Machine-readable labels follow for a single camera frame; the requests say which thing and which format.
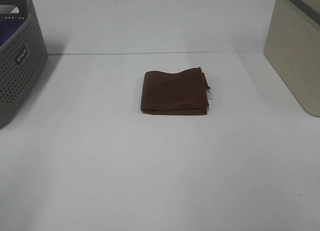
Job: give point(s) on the brown towel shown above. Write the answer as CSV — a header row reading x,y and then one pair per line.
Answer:
x,y
175,94

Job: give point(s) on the grey perforated laundry basket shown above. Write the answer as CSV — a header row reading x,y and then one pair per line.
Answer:
x,y
22,59

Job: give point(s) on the beige storage bin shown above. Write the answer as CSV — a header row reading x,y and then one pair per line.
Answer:
x,y
293,49

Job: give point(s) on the purple cloth in basket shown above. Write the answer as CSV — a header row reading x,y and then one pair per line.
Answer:
x,y
8,27

